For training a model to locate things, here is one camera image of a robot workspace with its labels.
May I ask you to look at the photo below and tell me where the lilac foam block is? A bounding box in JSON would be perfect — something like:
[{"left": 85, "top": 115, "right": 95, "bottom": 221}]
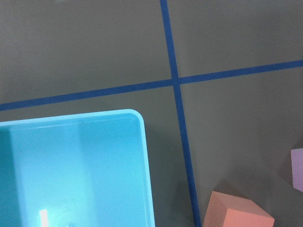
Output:
[{"left": 291, "top": 148, "right": 303, "bottom": 192}]

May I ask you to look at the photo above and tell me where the orange foam block left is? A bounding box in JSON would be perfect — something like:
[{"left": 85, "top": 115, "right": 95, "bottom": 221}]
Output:
[{"left": 203, "top": 191, "right": 275, "bottom": 227}]

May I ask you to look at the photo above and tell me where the cyan plastic bin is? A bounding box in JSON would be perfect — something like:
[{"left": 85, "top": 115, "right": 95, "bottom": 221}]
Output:
[{"left": 0, "top": 109, "right": 155, "bottom": 227}]

